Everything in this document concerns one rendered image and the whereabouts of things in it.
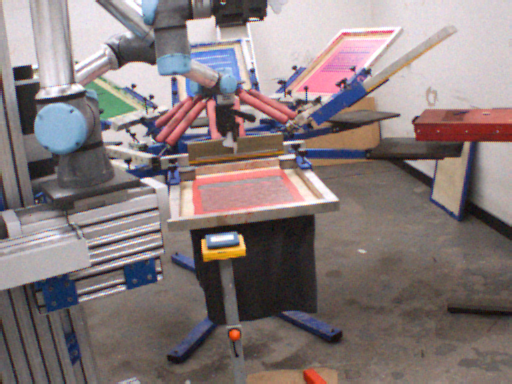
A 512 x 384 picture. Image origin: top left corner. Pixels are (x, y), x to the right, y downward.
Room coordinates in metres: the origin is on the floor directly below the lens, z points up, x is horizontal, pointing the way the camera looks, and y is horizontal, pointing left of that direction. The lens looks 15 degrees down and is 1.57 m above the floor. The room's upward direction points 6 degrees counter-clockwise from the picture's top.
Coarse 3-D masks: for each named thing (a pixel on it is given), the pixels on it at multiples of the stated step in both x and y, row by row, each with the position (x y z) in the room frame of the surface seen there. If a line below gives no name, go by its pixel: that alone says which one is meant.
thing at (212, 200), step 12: (204, 180) 2.50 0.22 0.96; (216, 180) 2.48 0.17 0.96; (228, 180) 2.46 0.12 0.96; (204, 192) 2.30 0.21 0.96; (216, 192) 2.28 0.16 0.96; (228, 192) 2.26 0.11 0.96; (240, 192) 2.24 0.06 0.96; (204, 204) 2.12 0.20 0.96; (216, 204) 2.11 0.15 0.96; (228, 204) 2.09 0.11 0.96; (240, 204) 2.08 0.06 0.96
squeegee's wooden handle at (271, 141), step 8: (248, 136) 2.45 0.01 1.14; (256, 136) 2.44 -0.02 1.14; (264, 136) 2.44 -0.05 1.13; (272, 136) 2.45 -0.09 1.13; (280, 136) 2.45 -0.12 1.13; (192, 144) 2.42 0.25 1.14; (200, 144) 2.42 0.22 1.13; (208, 144) 2.42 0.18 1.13; (216, 144) 2.42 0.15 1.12; (240, 144) 2.43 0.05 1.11; (248, 144) 2.44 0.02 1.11; (256, 144) 2.44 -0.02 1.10; (264, 144) 2.44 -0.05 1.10; (272, 144) 2.45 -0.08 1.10; (280, 144) 2.45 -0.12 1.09; (192, 152) 2.42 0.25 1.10; (200, 152) 2.42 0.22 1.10; (208, 152) 2.42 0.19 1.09; (216, 152) 2.42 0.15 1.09; (224, 152) 2.43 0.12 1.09; (232, 152) 2.43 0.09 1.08; (240, 152) 2.43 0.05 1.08; (192, 160) 2.41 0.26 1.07
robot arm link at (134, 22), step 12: (96, 0) 1.38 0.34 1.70; (108, 0) 1.37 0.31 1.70; (120, 0) 1.37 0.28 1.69; (132, 0) 1.38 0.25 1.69; (108, 12) 1.39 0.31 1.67; (120, 12) 1.37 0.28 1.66; (132, 12) 1.37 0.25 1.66; (132, 24) 1.38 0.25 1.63; (144, 24) 1.37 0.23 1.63; (144, 36) 1.38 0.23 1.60
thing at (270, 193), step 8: (240, 176) 2.51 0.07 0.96; (248, 176) 2.49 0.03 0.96; (256, 176) 2.48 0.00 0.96; (264, 176) 2.47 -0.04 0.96; (248, 184) 2.36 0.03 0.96; (256, 184) 2.34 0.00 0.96; (264, 184) 2.33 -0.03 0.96; (272, 184) 2.32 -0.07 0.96; (280, 184) 2.31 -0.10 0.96; (288, 184) 2.30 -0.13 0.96; (248, 192) 2.23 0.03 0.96; (256, 192) 2.22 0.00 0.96; (264, 192) 2.21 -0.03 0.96; (272, 192) 2.20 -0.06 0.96; (280, 192) 2.19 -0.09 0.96; (288, 192) 2.18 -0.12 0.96; (296, 192) 2.17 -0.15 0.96; (248, 200) 2.12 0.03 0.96; (256, 200) 2.11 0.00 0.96; (264, 200) 2.10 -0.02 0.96; (272, 200) 2.09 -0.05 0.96; (280, 200) 2.08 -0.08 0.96; (288, 200) 2.07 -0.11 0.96; (296, 200) 2.06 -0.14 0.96; (304, 200) 2.06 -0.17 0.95
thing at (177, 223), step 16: (256, 160) 2.64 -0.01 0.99; (272, 160) 2.63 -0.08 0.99; (304, 176) 2.31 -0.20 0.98; (176, 192) 2.21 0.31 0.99; (320, 192) 2.02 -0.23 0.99; (176, 208) 1.99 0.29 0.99; (256, 208) 1.90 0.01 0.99; (272, 208) 1.88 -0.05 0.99; (288, 208) 1.88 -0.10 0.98; (304, 208) 1.89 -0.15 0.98; (320, 208) 1.89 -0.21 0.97; (336, 208) 1.90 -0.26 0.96; (176, 224) 1.85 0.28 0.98; (192, 224) 1.85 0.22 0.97; (208, 224) 1.86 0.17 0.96; (224, 224) 1.86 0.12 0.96
